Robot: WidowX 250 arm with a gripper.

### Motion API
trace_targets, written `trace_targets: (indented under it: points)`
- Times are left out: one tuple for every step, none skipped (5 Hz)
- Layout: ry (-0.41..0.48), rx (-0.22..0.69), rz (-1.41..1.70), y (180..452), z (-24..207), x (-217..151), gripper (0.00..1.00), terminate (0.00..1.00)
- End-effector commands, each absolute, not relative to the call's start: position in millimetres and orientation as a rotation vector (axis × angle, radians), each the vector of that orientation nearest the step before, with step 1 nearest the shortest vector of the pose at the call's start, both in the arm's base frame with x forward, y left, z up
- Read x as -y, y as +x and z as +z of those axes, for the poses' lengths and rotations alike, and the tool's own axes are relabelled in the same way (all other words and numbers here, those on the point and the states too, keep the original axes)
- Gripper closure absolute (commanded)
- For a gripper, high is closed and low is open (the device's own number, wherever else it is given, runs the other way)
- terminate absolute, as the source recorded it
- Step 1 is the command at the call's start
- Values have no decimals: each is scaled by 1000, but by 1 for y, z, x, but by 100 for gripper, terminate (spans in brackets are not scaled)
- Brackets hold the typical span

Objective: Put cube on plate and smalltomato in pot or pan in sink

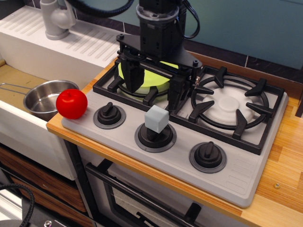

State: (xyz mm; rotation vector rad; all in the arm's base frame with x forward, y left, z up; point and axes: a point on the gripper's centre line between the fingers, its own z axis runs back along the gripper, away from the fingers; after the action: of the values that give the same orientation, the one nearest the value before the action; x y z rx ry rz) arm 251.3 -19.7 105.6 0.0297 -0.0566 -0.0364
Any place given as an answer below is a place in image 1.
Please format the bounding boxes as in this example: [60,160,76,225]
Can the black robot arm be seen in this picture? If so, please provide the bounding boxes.
[117,0,202,111]

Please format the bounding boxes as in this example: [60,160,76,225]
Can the black stove knob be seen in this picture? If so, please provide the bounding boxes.
[189,141,227,174]
[93,102,126,130]
[134,123,177,153]

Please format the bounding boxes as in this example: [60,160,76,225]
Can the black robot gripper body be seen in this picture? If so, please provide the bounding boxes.
[117,6,200,65]

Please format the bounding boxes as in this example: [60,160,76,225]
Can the black middle stove knob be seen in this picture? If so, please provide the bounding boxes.
[134,123,177,153]

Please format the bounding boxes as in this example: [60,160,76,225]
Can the grey toy faucet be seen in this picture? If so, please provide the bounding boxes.
[40,0,76,40]

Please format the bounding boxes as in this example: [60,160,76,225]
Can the wooden drawer fronts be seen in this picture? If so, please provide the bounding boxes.
[0,144,93,227]

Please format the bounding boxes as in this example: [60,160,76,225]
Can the black right stove knob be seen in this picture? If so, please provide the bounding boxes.
[189,141,227,174]

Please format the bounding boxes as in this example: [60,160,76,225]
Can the black oven door handle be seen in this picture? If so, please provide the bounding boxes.
[85,159,201,227]

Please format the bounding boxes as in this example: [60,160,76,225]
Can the small steel pot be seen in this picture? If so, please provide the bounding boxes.
[0,80,79,121]

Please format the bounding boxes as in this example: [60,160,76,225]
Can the light grey-blue cube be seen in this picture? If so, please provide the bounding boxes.
[144,105,169,133]

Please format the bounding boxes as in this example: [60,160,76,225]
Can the black left stove knob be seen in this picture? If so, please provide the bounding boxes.
[93,102,126,130]

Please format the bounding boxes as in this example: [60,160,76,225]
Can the white toy sink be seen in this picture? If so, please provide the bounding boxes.
[0,6,119,180]

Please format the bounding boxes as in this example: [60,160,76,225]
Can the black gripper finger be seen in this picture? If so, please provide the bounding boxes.
[120,48,145,93]
[168,75,189,110]

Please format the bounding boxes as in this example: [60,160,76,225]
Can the white right burner cap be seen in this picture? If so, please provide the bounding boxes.
[203,87,255,125]

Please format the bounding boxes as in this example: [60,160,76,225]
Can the lime green plate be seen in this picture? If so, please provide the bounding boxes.
[118,61,178,90]

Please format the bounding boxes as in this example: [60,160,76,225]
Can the red toy tomato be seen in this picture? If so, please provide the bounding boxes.
[56,89,88,119]

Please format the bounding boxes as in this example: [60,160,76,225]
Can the grey toy stovetop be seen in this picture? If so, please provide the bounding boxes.
[61,59,289,209]

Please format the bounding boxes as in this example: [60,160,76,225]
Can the black right burner grate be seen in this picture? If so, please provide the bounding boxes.
[170,66,287,156]

